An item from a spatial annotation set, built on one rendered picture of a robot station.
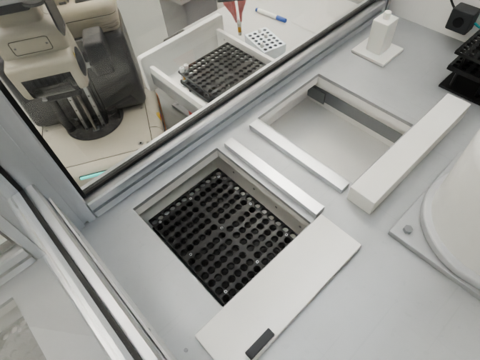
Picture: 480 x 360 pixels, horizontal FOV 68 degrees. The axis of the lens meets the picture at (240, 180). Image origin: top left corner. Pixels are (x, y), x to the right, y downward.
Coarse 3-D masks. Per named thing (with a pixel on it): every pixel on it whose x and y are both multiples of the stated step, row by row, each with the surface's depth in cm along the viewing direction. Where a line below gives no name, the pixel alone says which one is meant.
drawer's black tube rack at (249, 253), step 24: (216, 192) 70; (240, 192) 70; (168, 216) 68; (192, 216) 67; (216, 216) 70; (240, 216) 67; (264, 216) 66; (168, 240) 65; (192, 240) 64; (216, 240) 67; (240, 240) 64; (264, 240) 63; (288, 240) 66; (192, 264) 62; (216, 264) 64; (240, 264) 61; (264, 264) 64; (216, 288) 59; (240, 288) 62
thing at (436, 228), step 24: (456, 168) 50; (432, 192) 58; (456, 192) 48; (408, 216) 58; (432, 216) 56; (456, 216) 49; (408, 240) 56; (432, 240) 54; (456, 240) 50; (432, 264) 54; (456, 264) 51
